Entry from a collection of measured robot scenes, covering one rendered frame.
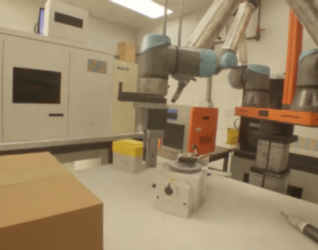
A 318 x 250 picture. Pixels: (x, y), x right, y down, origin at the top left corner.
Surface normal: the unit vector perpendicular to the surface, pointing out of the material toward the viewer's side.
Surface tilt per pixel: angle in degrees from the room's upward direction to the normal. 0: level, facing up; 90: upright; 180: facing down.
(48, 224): 90
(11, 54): 90
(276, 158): 90
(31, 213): 0
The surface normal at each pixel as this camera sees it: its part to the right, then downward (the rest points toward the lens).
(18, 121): 0.70, 0.12
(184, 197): -0.43, 0.07
